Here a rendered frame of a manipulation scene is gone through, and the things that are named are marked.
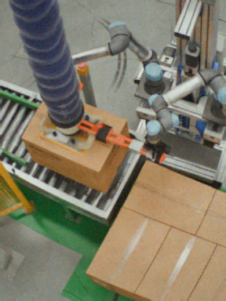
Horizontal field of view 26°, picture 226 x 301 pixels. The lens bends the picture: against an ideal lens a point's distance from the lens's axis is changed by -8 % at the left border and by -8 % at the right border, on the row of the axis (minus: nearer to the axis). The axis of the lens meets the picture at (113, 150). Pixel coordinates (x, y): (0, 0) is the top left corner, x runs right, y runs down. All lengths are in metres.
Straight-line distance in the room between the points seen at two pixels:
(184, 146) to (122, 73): 1.04
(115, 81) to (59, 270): 1.88
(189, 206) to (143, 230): 0.38
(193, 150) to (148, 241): 0.99
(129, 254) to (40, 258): 0.97
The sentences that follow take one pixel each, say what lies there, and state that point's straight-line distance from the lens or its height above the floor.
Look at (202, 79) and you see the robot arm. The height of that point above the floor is 1.63.
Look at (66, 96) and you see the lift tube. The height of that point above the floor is 1.66.
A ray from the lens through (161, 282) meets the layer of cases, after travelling 3.56.
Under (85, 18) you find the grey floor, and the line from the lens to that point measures 5.38.
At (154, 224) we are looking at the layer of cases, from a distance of 3.66.
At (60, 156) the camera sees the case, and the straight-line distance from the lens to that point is 3.33.
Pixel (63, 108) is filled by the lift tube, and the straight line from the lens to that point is 2.96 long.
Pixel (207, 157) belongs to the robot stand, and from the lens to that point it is 4.23.
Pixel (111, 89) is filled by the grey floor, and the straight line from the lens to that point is 4.77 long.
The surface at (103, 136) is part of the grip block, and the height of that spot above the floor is 1.23.
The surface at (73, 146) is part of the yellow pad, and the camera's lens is 3.30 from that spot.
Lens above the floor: 4.06
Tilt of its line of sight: 65 degrees down
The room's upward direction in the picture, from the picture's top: 11 degrees counter-clockwise
